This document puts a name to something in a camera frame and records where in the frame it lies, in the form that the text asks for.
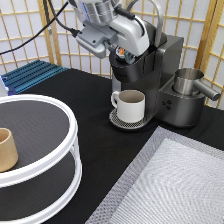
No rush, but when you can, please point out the white coffee pod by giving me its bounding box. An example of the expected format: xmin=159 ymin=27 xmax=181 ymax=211
xmin=115 ymin=47 xmax=125 ymax=60

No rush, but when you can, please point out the white ceramic mug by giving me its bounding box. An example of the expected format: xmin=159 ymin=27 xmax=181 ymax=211
xmin=111 ymin=90 xmax=145 ymax=123

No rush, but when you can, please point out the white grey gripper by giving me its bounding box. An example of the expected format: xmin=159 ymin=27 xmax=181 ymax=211
xmin=76 ymin=15 xmax=149 ymax=64

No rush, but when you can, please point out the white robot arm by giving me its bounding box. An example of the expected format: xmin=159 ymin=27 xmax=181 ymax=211
xmin=69 ymin=0 xmax=149 ymax=64

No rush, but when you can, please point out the grey pod coffee machine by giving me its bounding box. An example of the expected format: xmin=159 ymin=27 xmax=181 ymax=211
xmin=109 ymin=0 xmax=205 ymax=130

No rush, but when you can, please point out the grey woven placemat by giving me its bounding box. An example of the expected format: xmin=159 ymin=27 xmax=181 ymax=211
xmin=85 ymin=127 xmax=224 ymax=224

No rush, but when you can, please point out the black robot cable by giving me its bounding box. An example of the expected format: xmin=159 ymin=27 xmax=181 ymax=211
xmin=0 ymin=0 xmax=82 ymax=56

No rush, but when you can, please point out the tan wooden cup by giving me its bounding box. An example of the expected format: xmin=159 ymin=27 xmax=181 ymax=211
xmin=0 ymin=128 xmax=18 ymax=172

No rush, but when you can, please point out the white two-tier round shelf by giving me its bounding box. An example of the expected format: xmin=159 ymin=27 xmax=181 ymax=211
xmin=0 ymin=94 xmax=82 ymax=224

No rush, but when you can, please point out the steel milk frother jug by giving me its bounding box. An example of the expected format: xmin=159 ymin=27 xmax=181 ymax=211
xmin=173 ymin=68 xmax=221 ymax=101

